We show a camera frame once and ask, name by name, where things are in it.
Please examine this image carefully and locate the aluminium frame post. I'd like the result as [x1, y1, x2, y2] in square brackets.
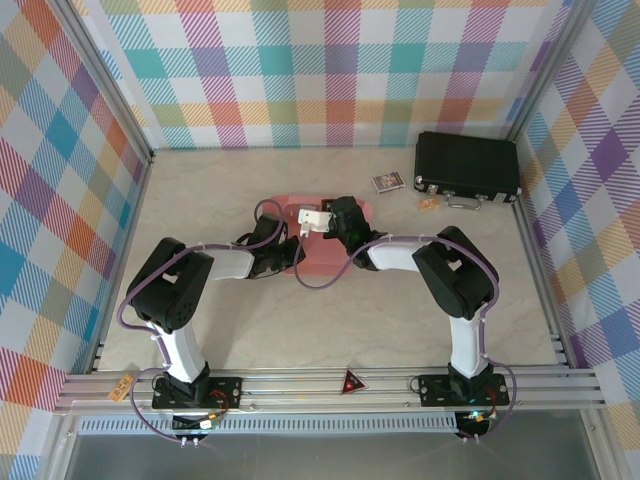
[49, 0, 157, 166]
[504, 0, 589, 144]

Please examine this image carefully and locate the pink paper box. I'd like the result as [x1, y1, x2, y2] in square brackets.
[272, 192, 376, 276]

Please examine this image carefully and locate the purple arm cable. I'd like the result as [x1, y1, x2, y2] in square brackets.
[293, 232, 519, 446]
[117, 199, 301, 447]

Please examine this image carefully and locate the right controller board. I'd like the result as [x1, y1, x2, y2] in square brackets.
[457, 410, 496, 437]

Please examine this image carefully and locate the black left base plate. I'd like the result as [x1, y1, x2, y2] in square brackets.
[151, 375, 245, 412]

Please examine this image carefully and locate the grey metal sheet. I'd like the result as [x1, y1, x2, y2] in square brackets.
[62, 432, 601, 480]

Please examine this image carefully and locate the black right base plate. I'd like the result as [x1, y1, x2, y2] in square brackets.
[417, 372, 511, 407]

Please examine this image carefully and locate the aluminium left frame post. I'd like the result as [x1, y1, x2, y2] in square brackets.
[49, 0, 157, 166]

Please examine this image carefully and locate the printed playing card box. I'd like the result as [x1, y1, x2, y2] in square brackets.
[371, 171, 405, 195]

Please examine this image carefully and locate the black briefcase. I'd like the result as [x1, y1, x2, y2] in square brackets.
[412, 131, 524, 212]

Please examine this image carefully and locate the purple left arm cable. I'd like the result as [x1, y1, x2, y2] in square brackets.
[117, 199, 301, 447]

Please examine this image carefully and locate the aluminium frame rail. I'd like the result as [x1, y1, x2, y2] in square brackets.
[53, 368, 609, 414]

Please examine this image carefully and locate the orange tag label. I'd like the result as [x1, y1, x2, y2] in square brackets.
[108, 375, 132, 402]

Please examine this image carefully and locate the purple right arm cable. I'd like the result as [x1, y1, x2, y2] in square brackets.
[293, 232, 519, 446]

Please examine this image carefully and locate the aluminium left side rail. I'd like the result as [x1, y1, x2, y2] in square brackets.
[87, 149, 156, 374]

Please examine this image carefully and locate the left controller board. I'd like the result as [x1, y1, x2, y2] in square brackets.
[172, 413, 221, 434]

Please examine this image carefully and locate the aluminium right frame post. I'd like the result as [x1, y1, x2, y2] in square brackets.
[504, 0, 589, 144]

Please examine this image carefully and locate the aluminium right side rail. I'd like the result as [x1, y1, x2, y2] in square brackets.
[512, 192, 574, 371]

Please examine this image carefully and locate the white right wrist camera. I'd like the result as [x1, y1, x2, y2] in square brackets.
[297, 207, 334, 237]

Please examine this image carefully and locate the slotted grey cable duct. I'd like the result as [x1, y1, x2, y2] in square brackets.
[78, 412, 460, 435]

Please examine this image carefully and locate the controller board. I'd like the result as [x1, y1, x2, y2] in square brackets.
[172, 413, 221, 434]
[457, 410, 496, 437]

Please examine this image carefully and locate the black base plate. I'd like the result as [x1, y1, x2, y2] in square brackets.
[417, 372, 511, 407]
[151, 375, 245, 412]

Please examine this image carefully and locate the red triangle emblem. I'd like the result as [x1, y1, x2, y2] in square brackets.
[339, 368, 367, 397]

